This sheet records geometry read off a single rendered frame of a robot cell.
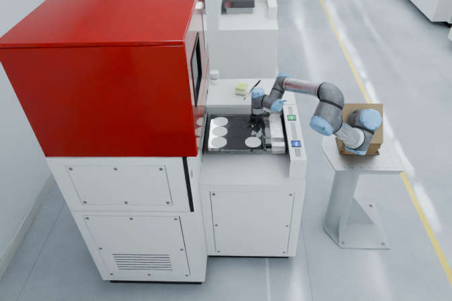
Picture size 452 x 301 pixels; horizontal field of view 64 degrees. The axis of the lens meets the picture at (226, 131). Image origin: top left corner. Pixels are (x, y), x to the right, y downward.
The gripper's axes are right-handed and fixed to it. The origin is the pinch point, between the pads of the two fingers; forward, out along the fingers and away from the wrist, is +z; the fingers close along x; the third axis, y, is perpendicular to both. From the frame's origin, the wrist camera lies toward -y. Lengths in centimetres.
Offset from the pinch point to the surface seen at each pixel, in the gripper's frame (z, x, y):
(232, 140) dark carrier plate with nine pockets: 1.4, -11.6, 12.4
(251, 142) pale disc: 1.3, -0.1, 7.2
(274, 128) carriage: 3.3, 2.3, -15.4
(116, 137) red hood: -44, -22, 84
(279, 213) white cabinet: 36, 31, 20
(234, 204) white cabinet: 26.8, 8.2, 36.6
